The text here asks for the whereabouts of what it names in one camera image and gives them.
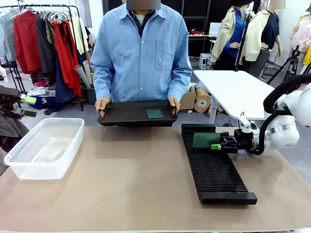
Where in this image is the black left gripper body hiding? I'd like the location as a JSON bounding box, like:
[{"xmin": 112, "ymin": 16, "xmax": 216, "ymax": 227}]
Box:
[{"xmin": 0, "ymin": 85, "xmax": 22, "ymax": 119}]

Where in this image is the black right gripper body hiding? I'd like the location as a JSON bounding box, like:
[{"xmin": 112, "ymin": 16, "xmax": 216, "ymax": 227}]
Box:
[{"xmin": 228, "ymin": 128, "xmax": 255, "ymax": 150}]

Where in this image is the large green PCB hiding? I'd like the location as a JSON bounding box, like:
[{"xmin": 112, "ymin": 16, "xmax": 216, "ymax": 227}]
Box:
[{"xmin": 193, "ymin": 132, "xmax": 221, "ymax": 149}]

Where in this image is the black plastic tray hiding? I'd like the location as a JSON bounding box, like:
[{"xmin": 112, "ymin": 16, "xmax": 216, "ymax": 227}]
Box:
[{"xmin": 96, "ymin": 100, "xmax": 179, "ymax": 127}]

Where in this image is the person's left forearm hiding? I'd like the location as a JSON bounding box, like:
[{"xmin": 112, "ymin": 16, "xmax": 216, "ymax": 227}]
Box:
[{"xmin": 167, "ymin": 70, "xmax": 192, "ymax": 100}]

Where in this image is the person's right forearm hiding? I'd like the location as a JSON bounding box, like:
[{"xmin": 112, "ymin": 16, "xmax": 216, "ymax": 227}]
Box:
[{"xmin": 93, "ymin": 72, "xmax": 113, "ymax": 102}]

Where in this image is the person's left hand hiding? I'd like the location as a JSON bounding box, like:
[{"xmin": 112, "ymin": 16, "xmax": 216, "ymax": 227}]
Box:
[{"xmin": 167, "ymin": 96, "xmax": 181, "ymax": 115}]

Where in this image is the person's right hand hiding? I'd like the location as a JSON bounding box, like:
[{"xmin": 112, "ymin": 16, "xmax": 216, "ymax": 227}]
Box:
[{"xmin": 94, "ymin": 97, "xmax": 113, "ymax": 118}]

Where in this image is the white patterned cloth pile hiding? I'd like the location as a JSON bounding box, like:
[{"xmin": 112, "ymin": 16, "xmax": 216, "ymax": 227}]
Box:
[{"xmin": 26, "ymin": 86, "xmax": 56, "ymax": 98}]

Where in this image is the navy cloth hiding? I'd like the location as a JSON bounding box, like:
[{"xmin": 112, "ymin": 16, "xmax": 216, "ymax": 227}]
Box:
[{"xmin": 36, "ymin": 96, "xmax": 64, "ymax": 115}]

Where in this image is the black slotted PCB rack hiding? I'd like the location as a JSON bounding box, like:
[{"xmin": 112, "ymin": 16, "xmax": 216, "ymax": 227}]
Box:
[{"xmin": 181, "ymin": 123, "xmax": 258, "ymax": 205}]

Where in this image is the dark grey fabric bundle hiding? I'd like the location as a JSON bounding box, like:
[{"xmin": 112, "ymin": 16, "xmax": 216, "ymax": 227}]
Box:
[{"xmin": 0, "ymin": 116, "xmax": 29, "ymax": 152}]

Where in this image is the blue denim skirt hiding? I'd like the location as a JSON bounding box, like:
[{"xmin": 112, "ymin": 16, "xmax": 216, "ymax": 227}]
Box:
[{"xmin": 54, "ymin": 57, "xmax": 76, "ymax": 104}]

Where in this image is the clear plastic storage box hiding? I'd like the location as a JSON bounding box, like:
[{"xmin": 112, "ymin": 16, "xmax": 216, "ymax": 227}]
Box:
[{"xmin": 3, "ymin": 117, "xmax": 86, "ymax": 181}]

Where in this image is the brown cardboard spool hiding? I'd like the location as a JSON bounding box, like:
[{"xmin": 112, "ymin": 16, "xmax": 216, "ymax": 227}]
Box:
[{"xmin": 193, "ymin": 87, "xmax": 215, "ymax": 115}]

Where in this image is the dark grey hanging garment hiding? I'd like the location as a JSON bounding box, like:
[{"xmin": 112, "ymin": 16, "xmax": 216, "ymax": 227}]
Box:
[{"xmin": 35, "ymin": 17, "xmax": 58, "ymax": 76}]

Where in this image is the white table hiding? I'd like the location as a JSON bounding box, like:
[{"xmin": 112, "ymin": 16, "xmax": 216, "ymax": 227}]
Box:
[{"xmin": 193, "ymin": 69, "xmax": 276, "ymax": 125}]

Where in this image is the brown cardboard box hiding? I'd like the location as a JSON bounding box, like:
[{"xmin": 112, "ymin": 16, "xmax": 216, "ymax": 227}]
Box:
[{"xmin": 179, "ymin": 86, "xmax": 196, "ymax": 113}]

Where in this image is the red hanging dress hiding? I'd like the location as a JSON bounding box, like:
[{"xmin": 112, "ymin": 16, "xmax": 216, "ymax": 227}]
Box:
[{"xmin": 51, "ymin": 21, "xmax": 83, "ymax": 97}]

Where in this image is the red hanging shirt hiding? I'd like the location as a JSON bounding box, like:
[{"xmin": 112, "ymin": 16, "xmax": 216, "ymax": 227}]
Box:
[{"xmin": 13, "ymin": 11, "xmax": 42, "ymax": 75}]

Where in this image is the beige paper roll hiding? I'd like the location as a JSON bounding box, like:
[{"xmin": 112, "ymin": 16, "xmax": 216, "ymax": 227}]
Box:
[
  {"xmin": 73, "ymin": 64, "xmax": 92, "ymax": 89},
  {"xmin": 82, "ymin": 60, "xmax": 95, "ymax": 86}
]

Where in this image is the grey blue hanging shirt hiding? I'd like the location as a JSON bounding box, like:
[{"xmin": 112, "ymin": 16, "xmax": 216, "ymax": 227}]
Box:
[{"xmin": 0, "ymin": 8, "xmax": 18, "ymax": 63}]

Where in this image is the dark grey bin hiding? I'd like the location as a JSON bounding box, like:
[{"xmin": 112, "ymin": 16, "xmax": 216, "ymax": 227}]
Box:
[{"xmin": 85, "ymin": 85, "xmax": 97, "ymax": 105}]

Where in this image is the small green PCB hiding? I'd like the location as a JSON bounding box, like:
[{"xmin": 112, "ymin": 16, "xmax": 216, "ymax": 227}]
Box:
[{"xmin": 145, "ymin": 109, "xmax": 164, "ymax": 119}]

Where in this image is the white computer case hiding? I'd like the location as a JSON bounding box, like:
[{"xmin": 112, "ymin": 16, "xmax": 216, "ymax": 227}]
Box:
[{"xmin": 199, "ymin": 53, "xmax": 213, "ymax": 69}]

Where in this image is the cream hanging garment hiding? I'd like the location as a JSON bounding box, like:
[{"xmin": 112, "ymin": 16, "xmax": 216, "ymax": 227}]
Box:
[{"xmin": 71, "ymin": 16, "xmax": 90, "ymax": 56}]

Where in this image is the black desk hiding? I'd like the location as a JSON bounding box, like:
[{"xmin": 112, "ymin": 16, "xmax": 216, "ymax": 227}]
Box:
[{"xmin": 188, "ymin": 33, "xmax": 212, "ymax": 58}]

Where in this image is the black pole stand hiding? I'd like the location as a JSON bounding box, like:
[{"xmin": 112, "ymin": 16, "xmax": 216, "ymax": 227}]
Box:
[{"xmin": 234, "ymin": 11, "xmax": 253, "ymax": 72}]

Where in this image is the black metal clothes rack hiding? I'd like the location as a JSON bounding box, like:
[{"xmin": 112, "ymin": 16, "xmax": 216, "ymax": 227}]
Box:
[{"xmin": 0, "ymin": 3, "xmax": 85, "ymax": 112}]

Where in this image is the white hanging sheet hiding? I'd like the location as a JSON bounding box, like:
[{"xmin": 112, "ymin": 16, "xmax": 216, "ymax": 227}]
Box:
[{"xmin": 74, "ymin": 0, "xmax": 93, "ymax": 29}]

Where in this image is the mannequin with navy shirt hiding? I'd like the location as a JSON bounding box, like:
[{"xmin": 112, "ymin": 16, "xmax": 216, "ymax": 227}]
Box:
[{"xmin": 243, "ymin": 4, "xmax": 284, "ymax": 76}]

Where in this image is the mannequin with beige jacket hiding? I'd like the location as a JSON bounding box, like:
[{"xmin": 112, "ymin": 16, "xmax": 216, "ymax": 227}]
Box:
[{"xmin": 210, "ymin": 0, "xmax": 249, "ymax": 64}]

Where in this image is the white board panel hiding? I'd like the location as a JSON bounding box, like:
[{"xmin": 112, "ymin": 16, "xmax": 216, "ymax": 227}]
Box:
[{"xmin": 208, "ymin": 22, "xmax": 223, "ymax": 37}]

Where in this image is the person in blue shirt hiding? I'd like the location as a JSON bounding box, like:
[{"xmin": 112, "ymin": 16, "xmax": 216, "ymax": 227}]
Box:
[{"xmin": 90, "ymin": 3, "xmax": 193, "ymax": 102}]

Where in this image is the mannequin with pink top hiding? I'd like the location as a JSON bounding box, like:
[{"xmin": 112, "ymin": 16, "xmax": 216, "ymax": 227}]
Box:
[{"xmin": 290, "ymin": 13, "xmax": 311, "ymax": 66}]

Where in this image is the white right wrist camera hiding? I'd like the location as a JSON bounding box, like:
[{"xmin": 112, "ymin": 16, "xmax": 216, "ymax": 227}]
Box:
[{"xmin": 237, "ymin": 112, "xmax": 259, "ymax": 133}]

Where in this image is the black camera tripod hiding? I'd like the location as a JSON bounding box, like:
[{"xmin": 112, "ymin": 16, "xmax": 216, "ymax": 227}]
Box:
[{"xmin": 266, "ymin": 45, "xmax": 301, "ymax": 85}]

